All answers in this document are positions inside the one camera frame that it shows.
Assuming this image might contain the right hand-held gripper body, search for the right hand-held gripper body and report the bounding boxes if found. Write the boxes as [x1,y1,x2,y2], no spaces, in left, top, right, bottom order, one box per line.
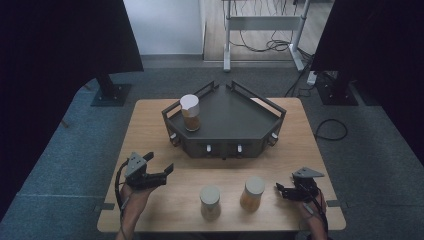
[289,167,325,203]

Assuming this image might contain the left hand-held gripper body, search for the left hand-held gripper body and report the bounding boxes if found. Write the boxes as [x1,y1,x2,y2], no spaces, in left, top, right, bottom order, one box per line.
[124,151,168,191]

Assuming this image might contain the black stand base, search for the black stand base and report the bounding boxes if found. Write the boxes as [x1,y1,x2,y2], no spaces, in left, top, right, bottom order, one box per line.
[90,73,133,108]
[316,70,359,107]

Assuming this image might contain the grey-lidded jar pale contents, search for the grey-lidded jar pale contents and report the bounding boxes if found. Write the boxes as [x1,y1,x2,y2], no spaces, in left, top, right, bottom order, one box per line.
[199,185,222,222]

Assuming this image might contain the right hand-held gripper cable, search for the right hand-held gripper cable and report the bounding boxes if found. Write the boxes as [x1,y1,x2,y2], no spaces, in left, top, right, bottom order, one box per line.
[299,186,329,234]

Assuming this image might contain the left hand-held gripper cable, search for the left hand-held gripper cable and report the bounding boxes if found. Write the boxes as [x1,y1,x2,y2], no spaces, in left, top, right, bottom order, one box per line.
[114,159,132,216]

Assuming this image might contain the white desk frame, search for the white desk frame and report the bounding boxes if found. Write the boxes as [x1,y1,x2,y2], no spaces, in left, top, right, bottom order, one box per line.
[222,0,311,73]

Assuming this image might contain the black cables under desk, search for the black cables under desk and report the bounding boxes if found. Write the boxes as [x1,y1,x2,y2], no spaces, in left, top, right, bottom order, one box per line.
[229,0,314,54]

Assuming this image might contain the black curtain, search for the black curtain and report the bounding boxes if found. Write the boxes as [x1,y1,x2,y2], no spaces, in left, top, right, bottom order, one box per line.
[0,0,144,221]
[311,0,424,168]

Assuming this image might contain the person's right hand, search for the person's right hand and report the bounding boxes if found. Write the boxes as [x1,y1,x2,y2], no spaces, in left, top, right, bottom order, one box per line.
[294,191,327,222]

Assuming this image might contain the grey-lidded jar orange contents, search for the grey-lidded jar orange contents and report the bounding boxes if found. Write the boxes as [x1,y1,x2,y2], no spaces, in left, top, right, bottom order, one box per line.
[239,176,266,213]

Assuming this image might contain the looped black floor cable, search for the looped black floor cable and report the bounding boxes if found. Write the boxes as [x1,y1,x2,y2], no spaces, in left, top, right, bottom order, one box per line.
[314,118,349,142]

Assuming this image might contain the person's left hand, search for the person's left hand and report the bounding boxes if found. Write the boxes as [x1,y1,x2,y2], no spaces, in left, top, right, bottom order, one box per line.
[119,182,158,213]

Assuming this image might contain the white-lidded glass jar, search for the white-lidded glass jar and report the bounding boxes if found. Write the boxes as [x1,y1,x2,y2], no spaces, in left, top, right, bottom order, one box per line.
[179,94,202,132]

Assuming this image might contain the hand-held gripper cable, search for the hand-held gripper cable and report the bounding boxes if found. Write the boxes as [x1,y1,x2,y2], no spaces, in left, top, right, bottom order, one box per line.
[114,159,132,216]
[299,186,329,234]

